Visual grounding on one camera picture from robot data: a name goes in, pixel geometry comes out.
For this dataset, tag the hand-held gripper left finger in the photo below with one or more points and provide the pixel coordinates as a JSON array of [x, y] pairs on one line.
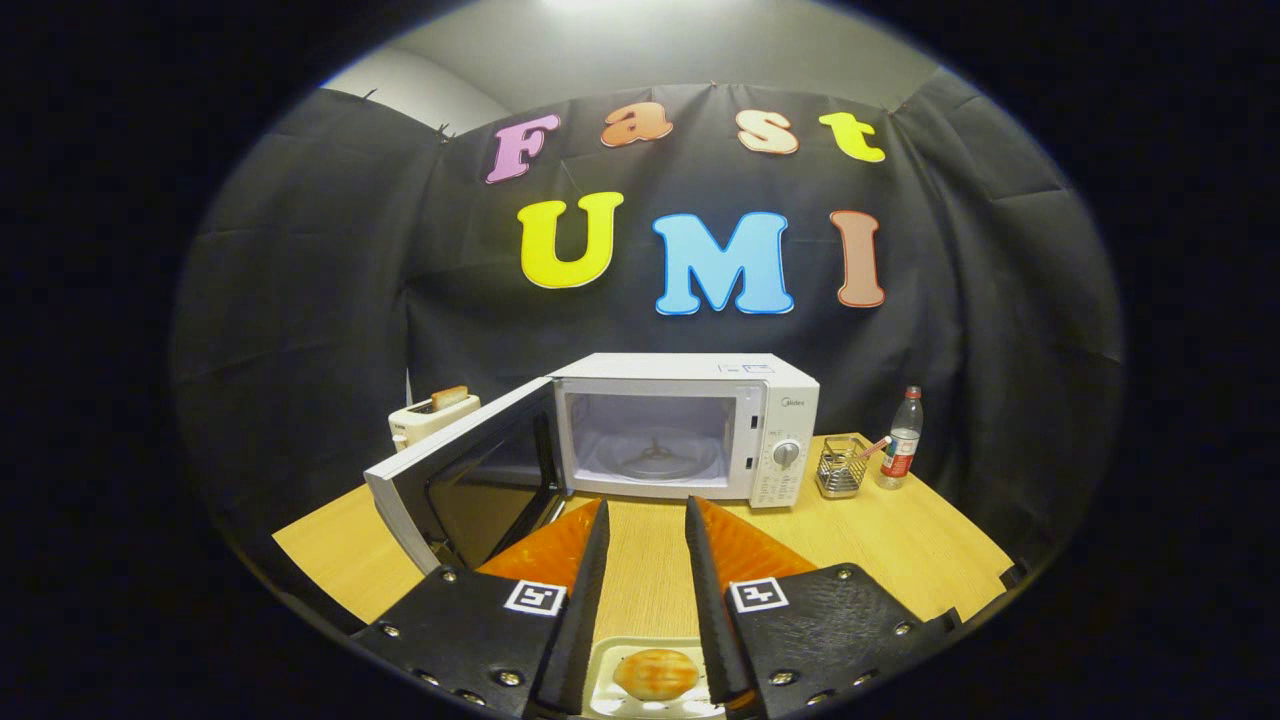
[[585, 620]]

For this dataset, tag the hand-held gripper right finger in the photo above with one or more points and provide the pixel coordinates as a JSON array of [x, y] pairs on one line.
[[708, 620]]

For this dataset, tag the golden bread bun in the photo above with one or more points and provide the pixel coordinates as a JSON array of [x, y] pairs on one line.
[[655, 673]]

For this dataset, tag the white microwave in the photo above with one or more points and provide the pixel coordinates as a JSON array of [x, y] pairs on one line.
[[650, 366]]

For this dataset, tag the pale rectangular tray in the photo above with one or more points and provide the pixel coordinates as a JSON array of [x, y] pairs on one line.
[[600, 665]]

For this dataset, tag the glass turntable plate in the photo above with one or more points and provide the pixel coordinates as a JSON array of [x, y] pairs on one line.
[[690, 468]]

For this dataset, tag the red striped straw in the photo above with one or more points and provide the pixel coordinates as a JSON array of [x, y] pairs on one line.
[[875, 447]]

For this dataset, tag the white toaster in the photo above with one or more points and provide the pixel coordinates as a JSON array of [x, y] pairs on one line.
[[420, 420]]

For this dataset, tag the toast slice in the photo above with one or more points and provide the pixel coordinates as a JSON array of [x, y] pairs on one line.
[[450, 397]]

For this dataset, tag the clear plastic water bottle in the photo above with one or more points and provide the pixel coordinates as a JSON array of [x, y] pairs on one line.
[[903, 440]]

